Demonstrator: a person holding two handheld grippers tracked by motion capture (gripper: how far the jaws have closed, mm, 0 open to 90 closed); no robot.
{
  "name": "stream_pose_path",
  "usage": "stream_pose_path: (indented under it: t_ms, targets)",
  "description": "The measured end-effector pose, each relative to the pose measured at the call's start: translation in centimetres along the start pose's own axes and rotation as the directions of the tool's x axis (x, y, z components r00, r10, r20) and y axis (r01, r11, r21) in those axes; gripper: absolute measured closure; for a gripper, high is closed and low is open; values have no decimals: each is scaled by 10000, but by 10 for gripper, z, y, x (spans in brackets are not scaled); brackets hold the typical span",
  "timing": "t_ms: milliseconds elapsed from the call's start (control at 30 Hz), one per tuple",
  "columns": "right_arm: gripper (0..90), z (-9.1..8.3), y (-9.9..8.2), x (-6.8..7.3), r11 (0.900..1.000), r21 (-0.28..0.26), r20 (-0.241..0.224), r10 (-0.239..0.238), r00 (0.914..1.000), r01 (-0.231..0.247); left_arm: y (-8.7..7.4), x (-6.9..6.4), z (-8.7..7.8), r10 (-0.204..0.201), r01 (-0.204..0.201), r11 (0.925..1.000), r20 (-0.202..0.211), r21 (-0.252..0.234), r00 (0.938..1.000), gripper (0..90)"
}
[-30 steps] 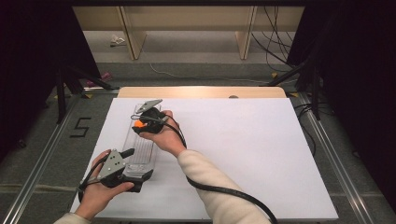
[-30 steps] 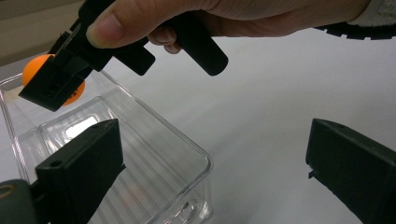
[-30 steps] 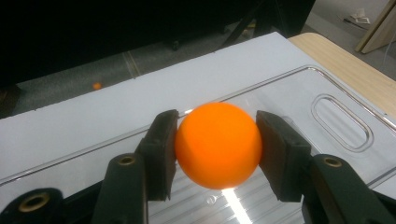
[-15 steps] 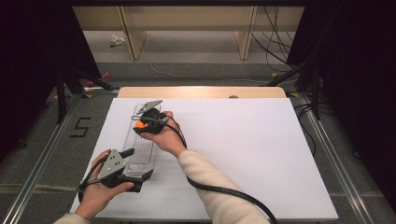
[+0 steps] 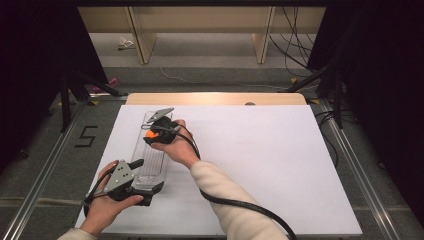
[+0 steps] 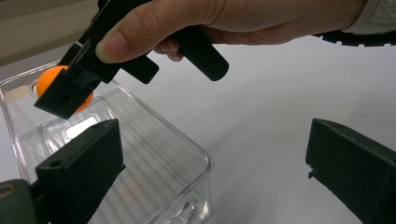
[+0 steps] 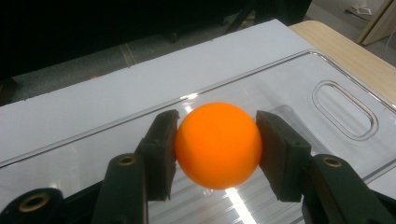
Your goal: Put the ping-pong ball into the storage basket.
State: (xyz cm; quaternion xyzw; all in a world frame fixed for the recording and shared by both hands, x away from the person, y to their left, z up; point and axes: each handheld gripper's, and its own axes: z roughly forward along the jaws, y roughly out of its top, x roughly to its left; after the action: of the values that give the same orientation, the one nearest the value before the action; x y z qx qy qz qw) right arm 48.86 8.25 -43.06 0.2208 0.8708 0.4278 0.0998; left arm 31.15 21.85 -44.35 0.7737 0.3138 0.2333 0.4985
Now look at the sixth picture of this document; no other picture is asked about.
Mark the orange ball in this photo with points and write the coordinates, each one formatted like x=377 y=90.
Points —
x=48 y=79

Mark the clear plastic container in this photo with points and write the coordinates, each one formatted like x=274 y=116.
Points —
x=162 y=155

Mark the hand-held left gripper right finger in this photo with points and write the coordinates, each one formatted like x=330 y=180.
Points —
x=351 y=168

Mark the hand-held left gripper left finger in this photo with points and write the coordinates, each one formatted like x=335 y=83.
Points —
x=81 y=168

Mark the white board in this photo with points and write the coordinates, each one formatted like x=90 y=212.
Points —
x=264 y=109

